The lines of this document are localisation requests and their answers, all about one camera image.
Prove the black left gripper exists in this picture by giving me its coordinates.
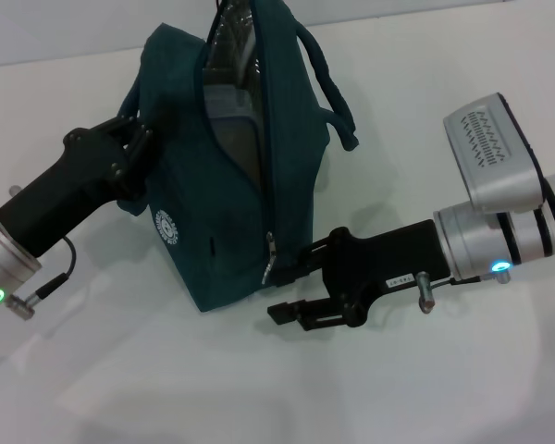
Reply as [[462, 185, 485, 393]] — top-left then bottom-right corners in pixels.
[[0, 115, 154, 258]]

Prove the clear blue-rimmed plastic lunch box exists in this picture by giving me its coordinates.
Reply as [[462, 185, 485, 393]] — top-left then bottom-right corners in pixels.
[[203, 68, 265, 186]]

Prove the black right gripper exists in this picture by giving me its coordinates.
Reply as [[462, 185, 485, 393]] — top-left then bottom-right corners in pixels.
[[266, 219, 454, 332]]

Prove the dark teal fabric lunch bag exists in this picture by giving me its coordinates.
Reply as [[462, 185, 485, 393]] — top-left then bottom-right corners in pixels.
[[115, 0, 360, 315]]

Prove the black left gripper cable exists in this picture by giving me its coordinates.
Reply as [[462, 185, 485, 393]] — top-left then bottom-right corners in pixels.
[[6, 237, 78, 320]]

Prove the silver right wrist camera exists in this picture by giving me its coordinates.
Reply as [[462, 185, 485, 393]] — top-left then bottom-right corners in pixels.
[[442, 92, 550, 215]]

